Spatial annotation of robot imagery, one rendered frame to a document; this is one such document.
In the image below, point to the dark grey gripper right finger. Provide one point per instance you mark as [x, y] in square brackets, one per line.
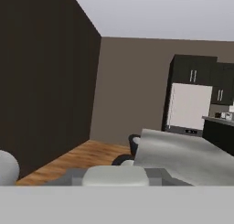
[166, 176]

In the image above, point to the small white countertop item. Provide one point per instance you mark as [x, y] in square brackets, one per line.
[228, 115]

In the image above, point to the dark base cupboard run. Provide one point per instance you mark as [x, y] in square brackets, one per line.
[218, 134]

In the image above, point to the black stool with white seat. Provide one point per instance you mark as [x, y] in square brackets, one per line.
[132, 144]
[7, 169]
[120, 160]

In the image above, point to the dark wall cupboard run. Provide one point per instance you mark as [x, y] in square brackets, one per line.
[195, 67]

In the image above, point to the white fridge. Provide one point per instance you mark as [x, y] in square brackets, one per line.
[190, 107]

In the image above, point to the small dark countertop item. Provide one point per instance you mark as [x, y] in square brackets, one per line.
[217, 115]

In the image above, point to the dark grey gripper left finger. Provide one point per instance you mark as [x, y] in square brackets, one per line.
[68, 177]

